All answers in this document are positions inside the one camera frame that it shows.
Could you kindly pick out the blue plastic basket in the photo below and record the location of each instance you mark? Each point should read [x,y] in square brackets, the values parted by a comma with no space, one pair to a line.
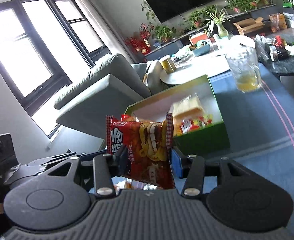
[201,51]

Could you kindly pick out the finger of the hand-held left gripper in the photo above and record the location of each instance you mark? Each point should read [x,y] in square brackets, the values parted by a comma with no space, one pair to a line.
[34,167]

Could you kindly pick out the white paper packet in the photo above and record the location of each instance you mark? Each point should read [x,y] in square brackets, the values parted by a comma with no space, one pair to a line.
[292,50]

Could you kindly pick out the glass mug with yellow drink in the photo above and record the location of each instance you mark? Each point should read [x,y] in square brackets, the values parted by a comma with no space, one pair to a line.
[244,70]

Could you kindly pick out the beige curtain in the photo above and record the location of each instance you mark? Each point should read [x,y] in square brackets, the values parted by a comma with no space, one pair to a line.
[99,22]

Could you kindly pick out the row of potted green plants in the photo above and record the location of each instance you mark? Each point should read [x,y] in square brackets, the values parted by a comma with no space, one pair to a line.
[164,32]

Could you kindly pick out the small red packet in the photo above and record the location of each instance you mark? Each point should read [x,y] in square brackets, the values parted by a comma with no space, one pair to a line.
[279,41]

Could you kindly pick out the white round table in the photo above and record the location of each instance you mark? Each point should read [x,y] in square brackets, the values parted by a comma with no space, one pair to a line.
[199,65]

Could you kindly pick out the grey sofa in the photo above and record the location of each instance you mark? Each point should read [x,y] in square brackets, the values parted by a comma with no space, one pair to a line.
[99,97]

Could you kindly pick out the red berry decoration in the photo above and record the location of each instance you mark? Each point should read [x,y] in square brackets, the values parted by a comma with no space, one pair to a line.
[142,37]

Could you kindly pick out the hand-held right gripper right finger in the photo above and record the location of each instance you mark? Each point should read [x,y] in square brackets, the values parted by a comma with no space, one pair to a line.
[177,163]

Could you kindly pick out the orange label bread packet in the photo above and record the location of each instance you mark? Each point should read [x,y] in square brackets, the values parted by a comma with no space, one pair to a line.
[189,108]

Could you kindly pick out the orange box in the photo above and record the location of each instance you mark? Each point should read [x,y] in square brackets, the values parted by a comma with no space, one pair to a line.
[199,38]

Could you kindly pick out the grey television cabinet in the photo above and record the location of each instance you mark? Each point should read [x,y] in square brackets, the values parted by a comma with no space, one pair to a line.
[169,47]

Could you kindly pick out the green and black box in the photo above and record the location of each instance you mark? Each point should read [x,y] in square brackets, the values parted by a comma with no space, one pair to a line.
[290,8]

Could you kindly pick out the open cardboard box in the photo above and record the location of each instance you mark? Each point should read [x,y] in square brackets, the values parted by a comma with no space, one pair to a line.
[249,27]

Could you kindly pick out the clear plastic bag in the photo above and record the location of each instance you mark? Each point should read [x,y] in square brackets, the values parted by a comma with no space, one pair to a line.
[261,47]

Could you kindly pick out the dark framed window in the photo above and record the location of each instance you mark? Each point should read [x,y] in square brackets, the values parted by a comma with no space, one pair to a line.
[82,30]
[19,55]

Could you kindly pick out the red cartoon print snack packet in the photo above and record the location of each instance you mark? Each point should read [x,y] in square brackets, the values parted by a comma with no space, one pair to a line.
[142,155]

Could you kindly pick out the glass vase with spider plant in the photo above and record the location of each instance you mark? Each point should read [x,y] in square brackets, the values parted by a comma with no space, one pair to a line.
[223,31]

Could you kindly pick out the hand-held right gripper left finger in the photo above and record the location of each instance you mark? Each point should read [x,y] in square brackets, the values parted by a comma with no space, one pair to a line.
[120,162]

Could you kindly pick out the green cardboard box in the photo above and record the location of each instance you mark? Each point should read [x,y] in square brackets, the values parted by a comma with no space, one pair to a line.
[204,140]

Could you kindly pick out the glass plate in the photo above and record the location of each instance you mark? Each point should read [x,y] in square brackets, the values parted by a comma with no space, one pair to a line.
[184,57]

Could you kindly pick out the yellow tin can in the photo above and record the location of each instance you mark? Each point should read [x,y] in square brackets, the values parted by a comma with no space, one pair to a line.
[168,66]

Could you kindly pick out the red yellow striped snack packet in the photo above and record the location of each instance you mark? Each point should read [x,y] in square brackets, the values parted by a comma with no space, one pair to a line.
[191,126]

